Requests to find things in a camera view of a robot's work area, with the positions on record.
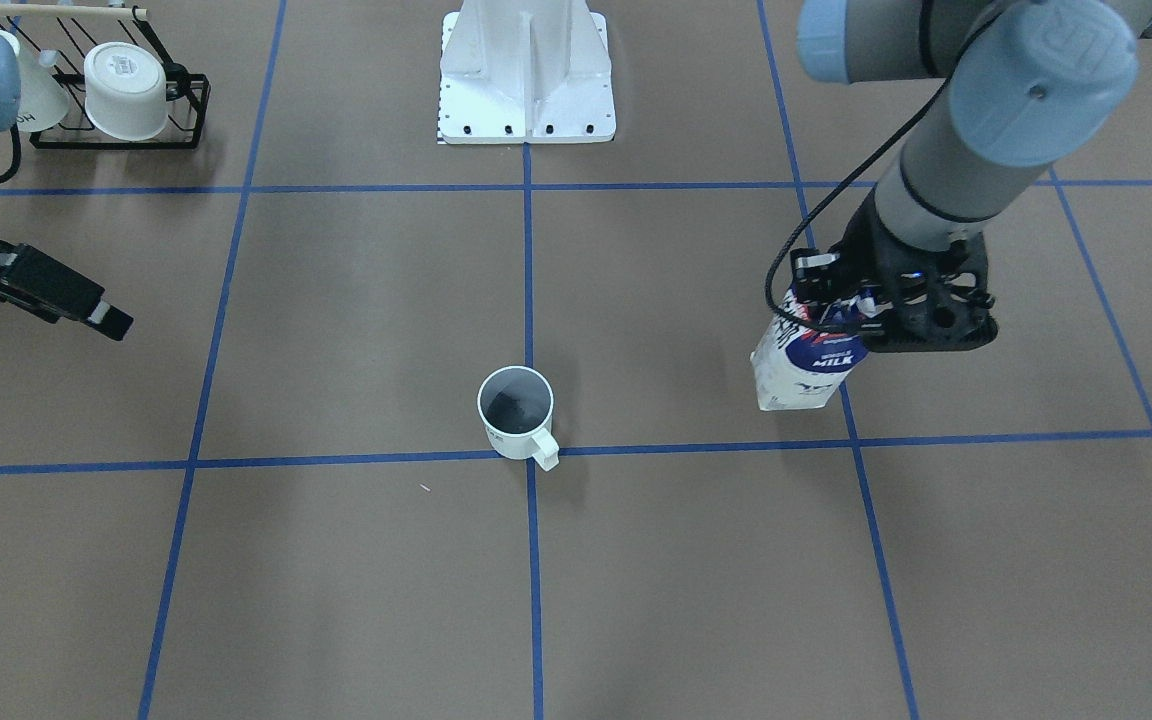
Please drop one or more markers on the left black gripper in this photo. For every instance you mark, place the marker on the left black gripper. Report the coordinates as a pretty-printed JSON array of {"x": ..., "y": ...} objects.
[{"x": 862, "y": 247}]

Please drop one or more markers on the black wire cup rack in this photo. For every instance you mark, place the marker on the black wire cup rack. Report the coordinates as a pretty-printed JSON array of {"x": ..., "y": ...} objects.
[{"x": 71, "y": 28}]

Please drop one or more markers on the white mug with handle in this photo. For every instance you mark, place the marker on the white mug with handle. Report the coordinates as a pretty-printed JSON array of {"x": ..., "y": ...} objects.
[{"x": 516, "y": 406}]

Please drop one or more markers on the blue white milk carton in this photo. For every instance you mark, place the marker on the blue white milk carton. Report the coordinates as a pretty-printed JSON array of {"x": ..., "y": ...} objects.
[{"x": 797, "y": 368}]

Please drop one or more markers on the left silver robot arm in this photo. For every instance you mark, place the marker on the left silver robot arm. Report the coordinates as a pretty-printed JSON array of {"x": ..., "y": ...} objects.
[{"x": 1023, "y": 84}]

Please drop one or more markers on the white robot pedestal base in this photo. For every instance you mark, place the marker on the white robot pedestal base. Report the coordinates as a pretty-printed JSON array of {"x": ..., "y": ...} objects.
[{"x": 515, "y": 72}]

